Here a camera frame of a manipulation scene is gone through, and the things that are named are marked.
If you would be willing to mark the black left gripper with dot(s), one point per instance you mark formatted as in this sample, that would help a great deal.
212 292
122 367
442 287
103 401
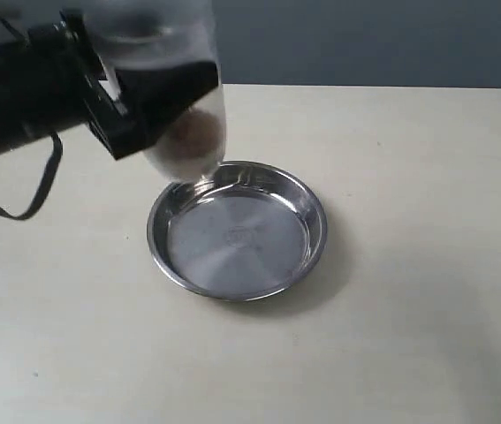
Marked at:
151 100

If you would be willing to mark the clear plastic shaker bottle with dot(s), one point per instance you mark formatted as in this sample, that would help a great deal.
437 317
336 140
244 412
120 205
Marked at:
161 63

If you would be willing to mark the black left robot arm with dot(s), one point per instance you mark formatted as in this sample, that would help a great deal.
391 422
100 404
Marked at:
53 79

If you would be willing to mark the round stainless steel plate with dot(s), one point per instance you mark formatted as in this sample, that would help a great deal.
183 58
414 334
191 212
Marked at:
248 232

